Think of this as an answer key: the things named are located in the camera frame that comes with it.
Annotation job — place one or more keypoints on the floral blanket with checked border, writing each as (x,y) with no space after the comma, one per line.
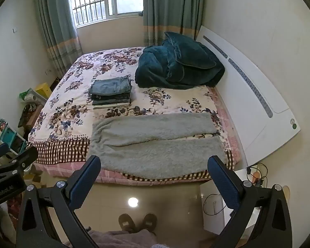
(67,108)

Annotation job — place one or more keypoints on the pink plaid bed sheet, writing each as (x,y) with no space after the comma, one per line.
(230,134)

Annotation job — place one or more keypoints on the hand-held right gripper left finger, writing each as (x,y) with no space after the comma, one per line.
(84,183)

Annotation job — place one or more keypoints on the green plastic bag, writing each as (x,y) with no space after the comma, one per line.
(24,95)

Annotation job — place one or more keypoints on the brown cardboard box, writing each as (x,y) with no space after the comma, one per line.
(31,116)

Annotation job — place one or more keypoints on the teal plush pillow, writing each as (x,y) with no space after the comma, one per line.
(191,49)

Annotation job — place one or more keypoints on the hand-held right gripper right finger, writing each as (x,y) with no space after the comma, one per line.
(223,183)

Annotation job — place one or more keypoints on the brown slipper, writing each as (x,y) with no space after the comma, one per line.
(126,222)
(149,222)

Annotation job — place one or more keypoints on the grey-blue curtain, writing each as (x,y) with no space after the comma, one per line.
(170,7)
(55,18)

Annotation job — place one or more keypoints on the white bed headboard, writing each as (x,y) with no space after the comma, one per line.
(255,108)

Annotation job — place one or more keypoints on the grey fluffy pants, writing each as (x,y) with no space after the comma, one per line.
(157,155)

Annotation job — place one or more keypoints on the white toy shelf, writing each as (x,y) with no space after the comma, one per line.
(7,137)

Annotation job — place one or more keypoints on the white nightstand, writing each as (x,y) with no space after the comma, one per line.
(214,222)

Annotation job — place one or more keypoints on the wall socket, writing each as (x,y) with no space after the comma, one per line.
(48,71)

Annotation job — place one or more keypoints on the blue folded jeans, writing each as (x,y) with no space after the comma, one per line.
(109,85)

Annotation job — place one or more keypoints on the teal plush quilt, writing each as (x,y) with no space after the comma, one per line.
(157,69)

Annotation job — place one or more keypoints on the person's fleece clothing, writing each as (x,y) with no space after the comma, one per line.
(118,240)

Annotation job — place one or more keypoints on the yellow box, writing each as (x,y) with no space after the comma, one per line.
(43,90)

